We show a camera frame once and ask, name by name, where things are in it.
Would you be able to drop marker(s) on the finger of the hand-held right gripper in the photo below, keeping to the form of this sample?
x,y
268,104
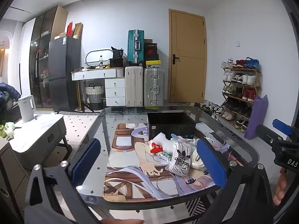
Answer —
x,y
281,126
266,133

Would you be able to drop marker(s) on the tall cardboard box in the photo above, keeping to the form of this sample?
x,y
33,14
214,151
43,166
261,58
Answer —
x,y
78,30

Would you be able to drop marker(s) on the pile of floor shoes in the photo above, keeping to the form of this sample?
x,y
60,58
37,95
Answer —
x,y
208,108

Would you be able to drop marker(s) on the person's right hand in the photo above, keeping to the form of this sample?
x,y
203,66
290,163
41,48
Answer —
x,y
281,186

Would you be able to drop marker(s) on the purple yoga mat bag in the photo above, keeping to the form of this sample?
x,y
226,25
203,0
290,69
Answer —
x,y
255,119

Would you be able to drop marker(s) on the white ribbed container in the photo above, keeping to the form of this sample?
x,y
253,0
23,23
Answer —
x,y
120,72

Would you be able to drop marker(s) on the silver suitcase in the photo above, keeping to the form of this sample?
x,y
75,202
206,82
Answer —
x,y
154,86

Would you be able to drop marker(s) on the white electric kettle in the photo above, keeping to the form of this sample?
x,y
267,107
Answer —
x,y
26,109

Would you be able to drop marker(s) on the red box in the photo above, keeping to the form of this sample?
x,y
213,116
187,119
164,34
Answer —
x,y
69,29

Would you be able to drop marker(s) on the grey refrigerator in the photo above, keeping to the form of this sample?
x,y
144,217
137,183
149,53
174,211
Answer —
x,y
63,74

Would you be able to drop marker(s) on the white dresser desk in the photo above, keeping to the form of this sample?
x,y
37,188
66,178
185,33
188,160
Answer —
x,y
114,91

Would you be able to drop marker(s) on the white striped shoelace bag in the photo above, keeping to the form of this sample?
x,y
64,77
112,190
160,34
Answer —
x,y
179,158

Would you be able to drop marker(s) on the person's left hand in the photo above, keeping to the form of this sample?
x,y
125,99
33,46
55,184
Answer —
x,y
121,222

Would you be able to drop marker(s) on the black bag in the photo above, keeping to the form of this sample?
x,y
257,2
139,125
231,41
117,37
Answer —
x,y
116,58

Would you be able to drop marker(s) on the printed desk mat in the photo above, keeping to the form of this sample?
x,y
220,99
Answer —
x,y
126,158

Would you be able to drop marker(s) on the yellow black box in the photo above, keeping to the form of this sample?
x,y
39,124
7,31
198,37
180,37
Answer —
x,y
153,63

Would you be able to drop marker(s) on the blue down jacket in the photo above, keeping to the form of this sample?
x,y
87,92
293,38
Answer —
x,y
9,91

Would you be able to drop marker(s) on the wooden shoe rack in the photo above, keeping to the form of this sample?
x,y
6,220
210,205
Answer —
x,y
240,69

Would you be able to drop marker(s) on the green white plush toy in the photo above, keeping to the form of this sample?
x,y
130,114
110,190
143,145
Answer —
x,y
9,127

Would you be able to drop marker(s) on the black white striped rug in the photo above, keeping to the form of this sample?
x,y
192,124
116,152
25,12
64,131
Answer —
x,y
77,113

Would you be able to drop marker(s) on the flat cardboard box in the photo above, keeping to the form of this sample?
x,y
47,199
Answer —
x,y
60,36

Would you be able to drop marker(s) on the cream suitcase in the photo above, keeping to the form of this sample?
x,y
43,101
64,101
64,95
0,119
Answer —
x,y
134,86

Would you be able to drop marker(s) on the plastic bottle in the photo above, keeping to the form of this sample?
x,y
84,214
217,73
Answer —
x,y
101,62

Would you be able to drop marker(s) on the black shoebox red logo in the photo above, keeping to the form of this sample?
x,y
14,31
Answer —
x,y
151,50

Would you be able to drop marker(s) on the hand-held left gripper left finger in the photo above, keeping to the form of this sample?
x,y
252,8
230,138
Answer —
x,y
86,163

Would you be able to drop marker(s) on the oval mirror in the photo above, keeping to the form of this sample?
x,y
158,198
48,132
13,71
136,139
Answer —
x,y
93,50

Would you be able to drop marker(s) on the wooden door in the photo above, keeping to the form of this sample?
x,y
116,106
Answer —
x,y
186,74

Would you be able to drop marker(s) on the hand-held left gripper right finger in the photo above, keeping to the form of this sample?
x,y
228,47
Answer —
x,y
211,163

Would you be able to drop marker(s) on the white paper sheets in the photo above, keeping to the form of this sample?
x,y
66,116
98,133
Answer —
x,y
205,127

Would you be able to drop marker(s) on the teal suitcase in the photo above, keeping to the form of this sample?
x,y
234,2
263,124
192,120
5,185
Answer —
x,y
135,46

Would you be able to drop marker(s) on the grey side table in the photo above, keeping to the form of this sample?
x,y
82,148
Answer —
x,y
37,133

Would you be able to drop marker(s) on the woven laundry basket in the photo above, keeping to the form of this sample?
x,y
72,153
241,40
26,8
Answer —
x,y
94,95

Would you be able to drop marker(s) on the grey low cabinet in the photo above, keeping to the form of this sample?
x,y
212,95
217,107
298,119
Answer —
x,y
11,172

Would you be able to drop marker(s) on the black storage box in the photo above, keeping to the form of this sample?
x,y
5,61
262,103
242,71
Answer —
x,y
170,123

